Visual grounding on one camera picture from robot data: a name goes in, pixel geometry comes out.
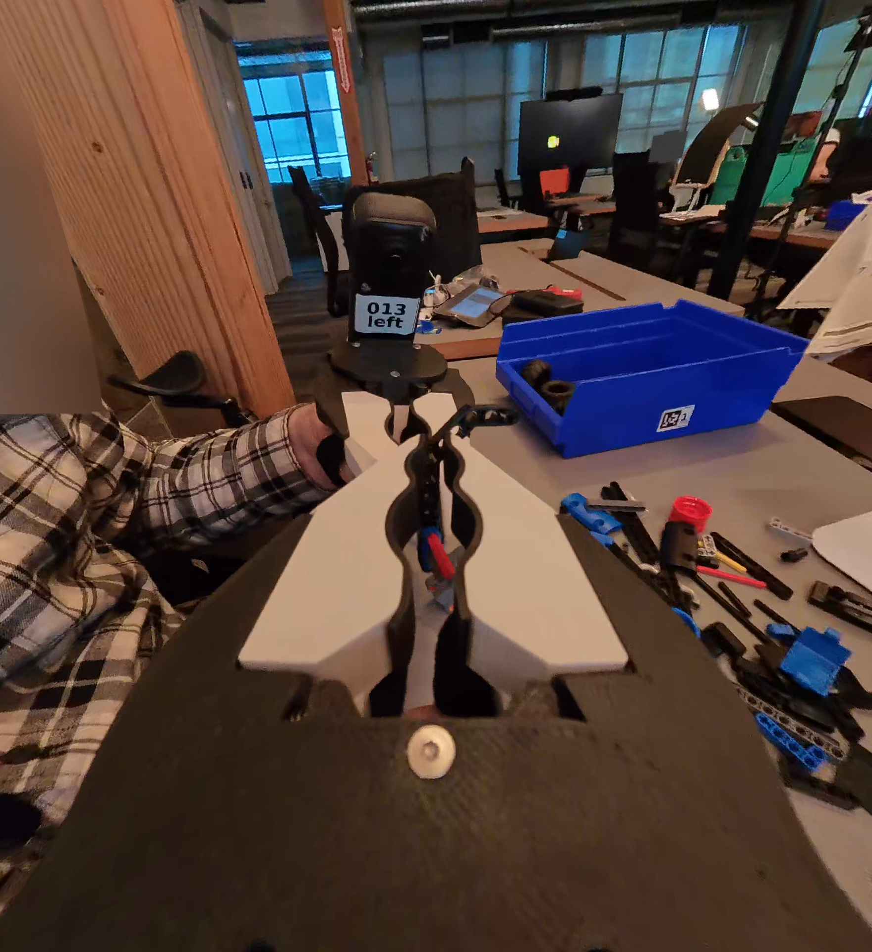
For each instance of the blue toy wheel rim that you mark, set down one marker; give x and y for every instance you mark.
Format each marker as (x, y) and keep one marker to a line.
(688, 621)

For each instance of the pile of black toy beams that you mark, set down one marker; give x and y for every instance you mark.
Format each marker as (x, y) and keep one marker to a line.
(633, 520)

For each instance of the black monitor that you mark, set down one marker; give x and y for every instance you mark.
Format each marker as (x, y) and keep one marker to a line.
(569, 134)

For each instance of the yellow toy axle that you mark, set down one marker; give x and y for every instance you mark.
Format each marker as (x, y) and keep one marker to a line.
(729, 561)

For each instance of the grey work desk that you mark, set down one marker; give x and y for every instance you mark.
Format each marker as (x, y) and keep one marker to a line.
(599, 275)

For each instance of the black flat case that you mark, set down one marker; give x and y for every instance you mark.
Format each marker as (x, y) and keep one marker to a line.
(547, 303)

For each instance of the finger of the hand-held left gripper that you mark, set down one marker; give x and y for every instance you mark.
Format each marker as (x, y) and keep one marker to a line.
(439, 413)
(369, 431)

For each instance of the black office chair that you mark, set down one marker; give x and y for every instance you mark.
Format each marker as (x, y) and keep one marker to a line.
(636, 208)
(454, 223)

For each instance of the black toy block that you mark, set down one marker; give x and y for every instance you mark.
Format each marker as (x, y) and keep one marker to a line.
(677, 547)

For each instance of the blue angled toy beam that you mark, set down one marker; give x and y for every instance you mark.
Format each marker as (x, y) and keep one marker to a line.
(789, 740)

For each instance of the black chair armrest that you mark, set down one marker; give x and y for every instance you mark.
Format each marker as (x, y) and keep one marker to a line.
(172, 375)

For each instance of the black toy tyre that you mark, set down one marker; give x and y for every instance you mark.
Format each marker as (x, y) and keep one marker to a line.
(536, 372)
(558, 396)

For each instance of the blue plastic bin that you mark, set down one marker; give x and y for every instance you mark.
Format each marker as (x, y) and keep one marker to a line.
(614, 431)

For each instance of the tablet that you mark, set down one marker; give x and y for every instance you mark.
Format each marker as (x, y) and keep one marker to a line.
(477, 303)

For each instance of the grey toy beam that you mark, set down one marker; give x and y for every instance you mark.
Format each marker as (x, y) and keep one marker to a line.
(618, 506)

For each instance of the person's left hand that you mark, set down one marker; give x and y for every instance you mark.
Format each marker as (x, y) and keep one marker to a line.
(303, 446)

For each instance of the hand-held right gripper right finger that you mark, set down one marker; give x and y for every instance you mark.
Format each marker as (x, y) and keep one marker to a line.
(547, 595)

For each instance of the blue curved toy panel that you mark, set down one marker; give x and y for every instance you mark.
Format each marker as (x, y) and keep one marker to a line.
(592, 515)

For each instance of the green backdrop cloth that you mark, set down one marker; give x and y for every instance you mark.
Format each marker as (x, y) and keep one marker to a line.
(778, 178)

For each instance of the black toy frame piece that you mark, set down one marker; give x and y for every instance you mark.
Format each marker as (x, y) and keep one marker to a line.
(852, 606)

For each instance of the instruction booklet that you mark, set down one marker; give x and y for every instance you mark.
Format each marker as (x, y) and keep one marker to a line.
(867, 282)

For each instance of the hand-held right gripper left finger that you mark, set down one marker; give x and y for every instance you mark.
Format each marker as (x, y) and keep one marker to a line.
(317, 595)

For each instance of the black pole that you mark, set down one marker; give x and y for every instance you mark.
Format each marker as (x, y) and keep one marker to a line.
(767, 149)

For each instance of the red fire extinguisher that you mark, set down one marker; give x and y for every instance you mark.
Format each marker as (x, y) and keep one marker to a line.
(371, 169)

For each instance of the red toy wheel rim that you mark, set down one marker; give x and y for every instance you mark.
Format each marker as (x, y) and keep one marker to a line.
(690, 513)

